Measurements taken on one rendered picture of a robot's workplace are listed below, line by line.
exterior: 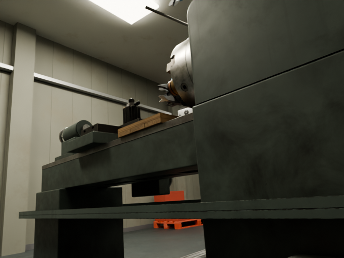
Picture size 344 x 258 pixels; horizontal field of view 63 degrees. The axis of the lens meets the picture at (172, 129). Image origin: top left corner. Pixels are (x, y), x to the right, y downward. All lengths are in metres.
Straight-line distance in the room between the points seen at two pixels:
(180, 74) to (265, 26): 0.39
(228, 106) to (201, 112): 0.10
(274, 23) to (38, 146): 4.47
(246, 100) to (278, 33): 0.19
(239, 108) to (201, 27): 0.33
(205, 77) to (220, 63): 0.07
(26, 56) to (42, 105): 0.81
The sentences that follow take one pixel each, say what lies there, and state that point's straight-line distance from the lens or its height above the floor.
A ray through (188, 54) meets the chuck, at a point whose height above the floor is 1.09.
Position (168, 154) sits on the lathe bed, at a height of 0.74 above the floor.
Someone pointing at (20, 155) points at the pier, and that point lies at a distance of 4.68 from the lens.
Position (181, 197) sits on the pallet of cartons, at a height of 0.57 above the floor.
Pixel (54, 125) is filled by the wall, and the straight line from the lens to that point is 5.15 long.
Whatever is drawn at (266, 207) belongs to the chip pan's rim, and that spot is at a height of 0.55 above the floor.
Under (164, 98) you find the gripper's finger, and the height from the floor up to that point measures 1.04.
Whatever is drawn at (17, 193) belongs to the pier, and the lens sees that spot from 4.61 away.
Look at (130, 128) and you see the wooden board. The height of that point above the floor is 0.89.
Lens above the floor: 0.58
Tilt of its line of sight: 14 degrees up
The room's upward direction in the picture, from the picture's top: 4 degrees counter-clockwise
